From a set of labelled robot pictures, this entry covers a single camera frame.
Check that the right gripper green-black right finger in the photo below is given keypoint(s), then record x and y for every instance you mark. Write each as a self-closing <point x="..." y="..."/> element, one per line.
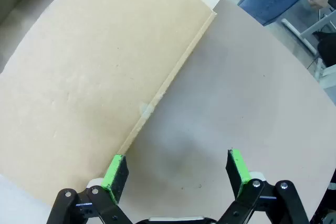
<point x="240" y="171"/>

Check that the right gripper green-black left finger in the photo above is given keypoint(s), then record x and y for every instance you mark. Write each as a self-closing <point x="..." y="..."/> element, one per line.
<point x="115" y="179"/>

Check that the black backpack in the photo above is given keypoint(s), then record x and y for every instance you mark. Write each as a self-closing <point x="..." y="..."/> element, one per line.
<point x="328" y="48"/>

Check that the white table with metal frame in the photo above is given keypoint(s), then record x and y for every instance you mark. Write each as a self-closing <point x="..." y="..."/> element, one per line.
<point x="288" y="24"/>

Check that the brown cardboard box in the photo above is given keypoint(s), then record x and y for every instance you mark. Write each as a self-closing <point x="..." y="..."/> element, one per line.
<point x="92" y="77"/>

